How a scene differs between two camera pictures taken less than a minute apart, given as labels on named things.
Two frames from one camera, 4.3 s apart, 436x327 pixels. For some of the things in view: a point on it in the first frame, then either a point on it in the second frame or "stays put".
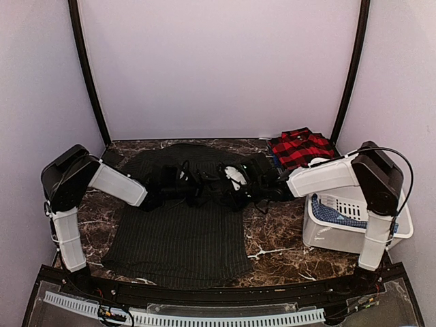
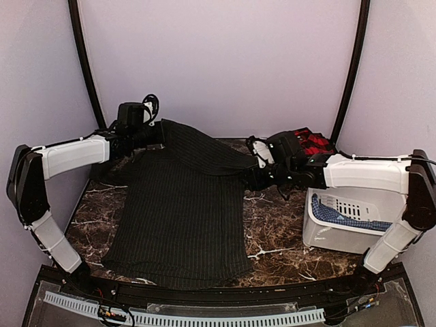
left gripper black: x=199 y=185 -> x=160 y=135
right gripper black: x=235 y=203 -> x=255 y=182
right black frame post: x=357 y=63 stays put
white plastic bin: x=347 y=202 stays put
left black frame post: x=83 y=57 stays put
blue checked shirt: x=331 y=216 stays put
